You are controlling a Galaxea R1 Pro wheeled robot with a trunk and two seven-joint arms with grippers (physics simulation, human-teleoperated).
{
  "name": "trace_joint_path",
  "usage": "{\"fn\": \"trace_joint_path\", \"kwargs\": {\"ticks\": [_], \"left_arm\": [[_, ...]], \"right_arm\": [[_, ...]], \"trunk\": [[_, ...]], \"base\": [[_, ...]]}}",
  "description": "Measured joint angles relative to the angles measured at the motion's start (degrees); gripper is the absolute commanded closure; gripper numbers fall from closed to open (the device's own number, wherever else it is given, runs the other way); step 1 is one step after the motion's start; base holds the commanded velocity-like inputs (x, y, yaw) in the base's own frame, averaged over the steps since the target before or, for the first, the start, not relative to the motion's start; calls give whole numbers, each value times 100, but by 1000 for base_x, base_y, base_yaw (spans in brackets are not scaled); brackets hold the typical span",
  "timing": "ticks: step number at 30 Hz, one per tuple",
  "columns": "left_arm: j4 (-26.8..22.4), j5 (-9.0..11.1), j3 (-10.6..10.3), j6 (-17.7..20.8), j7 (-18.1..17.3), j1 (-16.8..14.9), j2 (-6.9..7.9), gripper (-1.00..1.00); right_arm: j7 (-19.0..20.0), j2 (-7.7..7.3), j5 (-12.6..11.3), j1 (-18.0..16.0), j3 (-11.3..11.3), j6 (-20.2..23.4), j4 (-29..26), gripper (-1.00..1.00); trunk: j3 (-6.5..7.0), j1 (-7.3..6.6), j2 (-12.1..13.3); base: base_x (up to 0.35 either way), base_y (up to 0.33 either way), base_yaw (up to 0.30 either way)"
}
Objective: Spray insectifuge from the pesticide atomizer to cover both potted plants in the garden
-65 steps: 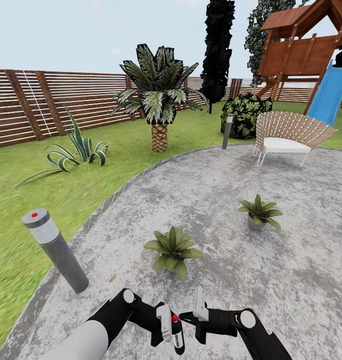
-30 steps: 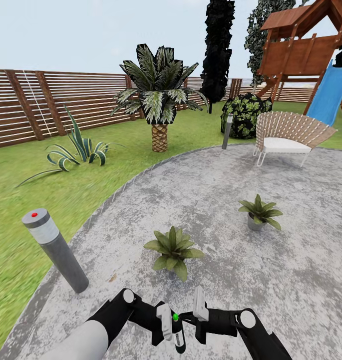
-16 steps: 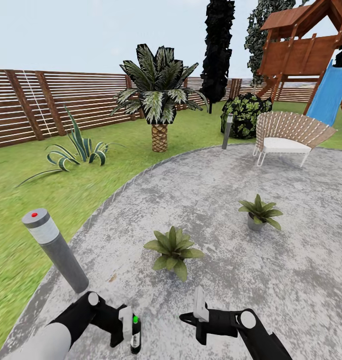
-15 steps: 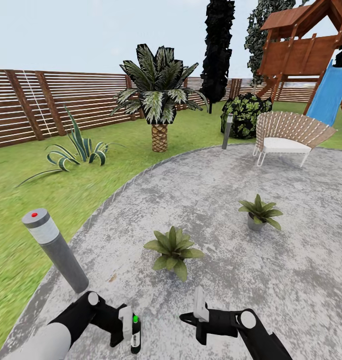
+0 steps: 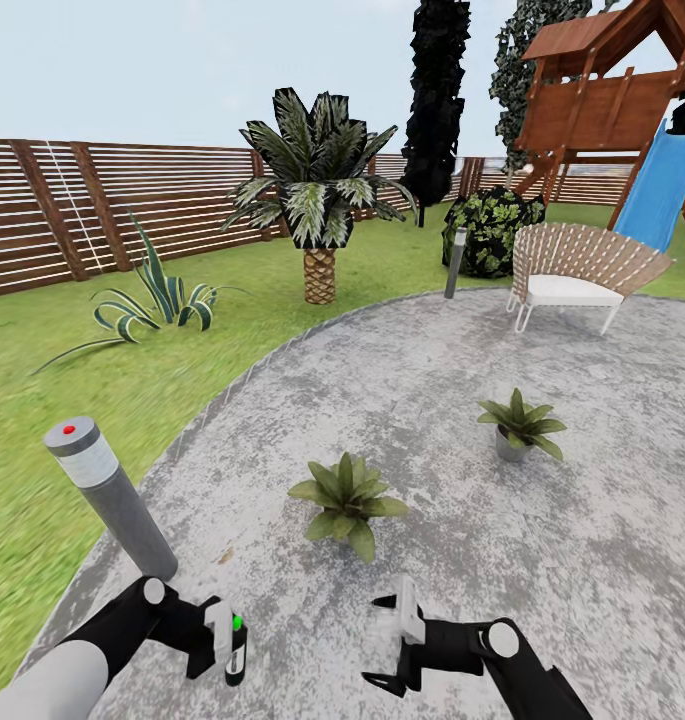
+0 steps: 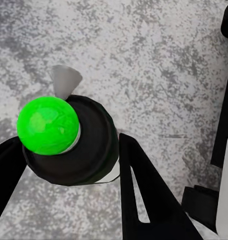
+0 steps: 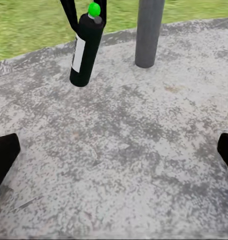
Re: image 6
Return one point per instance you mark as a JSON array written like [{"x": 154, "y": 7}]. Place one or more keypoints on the insectifuge atomizer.
[{"x": 69, "y": 140}]

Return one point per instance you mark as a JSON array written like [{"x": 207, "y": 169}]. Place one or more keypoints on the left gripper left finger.
[{"x": 12, "y": 165}]

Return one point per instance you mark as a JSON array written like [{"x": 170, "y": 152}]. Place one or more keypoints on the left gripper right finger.
[{"x": 168, "y": 220}]

